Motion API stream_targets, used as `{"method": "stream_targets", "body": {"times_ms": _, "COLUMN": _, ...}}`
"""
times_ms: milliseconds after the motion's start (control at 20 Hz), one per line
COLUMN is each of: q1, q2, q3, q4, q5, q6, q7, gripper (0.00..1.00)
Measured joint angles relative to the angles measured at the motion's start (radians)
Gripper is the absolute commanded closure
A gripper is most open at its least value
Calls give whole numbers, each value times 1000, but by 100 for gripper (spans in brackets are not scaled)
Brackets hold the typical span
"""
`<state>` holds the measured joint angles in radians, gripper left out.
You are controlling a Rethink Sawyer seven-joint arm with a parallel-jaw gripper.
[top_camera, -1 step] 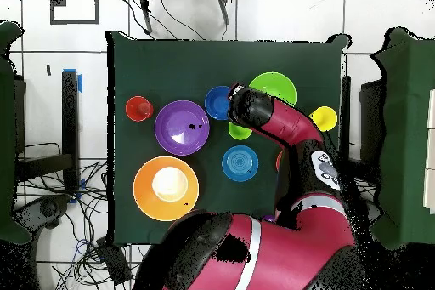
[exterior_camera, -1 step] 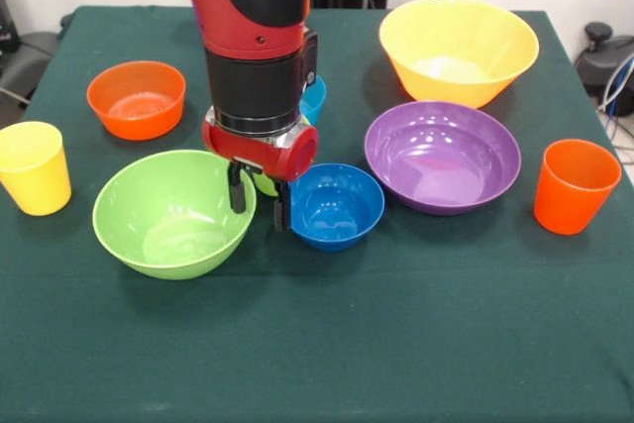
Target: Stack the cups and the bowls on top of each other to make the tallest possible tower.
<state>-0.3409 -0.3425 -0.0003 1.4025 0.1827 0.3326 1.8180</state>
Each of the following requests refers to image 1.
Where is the black office chair base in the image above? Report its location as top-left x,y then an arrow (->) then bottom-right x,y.
14,194 -> 72,231

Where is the orange cup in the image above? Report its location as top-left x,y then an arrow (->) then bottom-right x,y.
125,95 -> 155,123

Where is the dark green tablecloth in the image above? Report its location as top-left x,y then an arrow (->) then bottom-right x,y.
105,30 -> 351,247

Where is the green bowl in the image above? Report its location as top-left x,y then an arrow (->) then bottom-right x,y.
248,71 -> 298,107

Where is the tangle of floor cables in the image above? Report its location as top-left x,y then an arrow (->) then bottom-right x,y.
14,141 -> 181,290

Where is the light blue bowl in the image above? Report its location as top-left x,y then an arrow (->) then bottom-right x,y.
221,145 -> 260,183

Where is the black power strip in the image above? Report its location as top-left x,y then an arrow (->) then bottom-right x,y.
96,236 -> 132,286

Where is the large yellow-orange bowl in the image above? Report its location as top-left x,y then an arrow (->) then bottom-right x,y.
133,156 -> 201,222

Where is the black side frame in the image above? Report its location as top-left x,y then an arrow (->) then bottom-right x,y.
339,75 -> 383,168

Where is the green cloth covered side table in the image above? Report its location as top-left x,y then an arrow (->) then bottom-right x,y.
370,27 -> 435,250
0,20 -> 31,245

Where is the yellow cup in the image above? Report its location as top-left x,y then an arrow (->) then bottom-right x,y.
308,105 -> 339,133

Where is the blue tape strip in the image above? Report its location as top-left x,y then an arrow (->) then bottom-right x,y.
62,67 -> 83,94

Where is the dark blue bowl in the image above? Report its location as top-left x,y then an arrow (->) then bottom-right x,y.
204,85 -> 234,122

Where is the green cup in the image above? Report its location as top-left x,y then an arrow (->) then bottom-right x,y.
228,120 -> 253,141

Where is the purple bowl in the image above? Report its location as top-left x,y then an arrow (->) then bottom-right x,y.
154,100 -> 211,157

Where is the black bench frame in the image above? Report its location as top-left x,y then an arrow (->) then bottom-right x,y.
14,70 -> 81,196

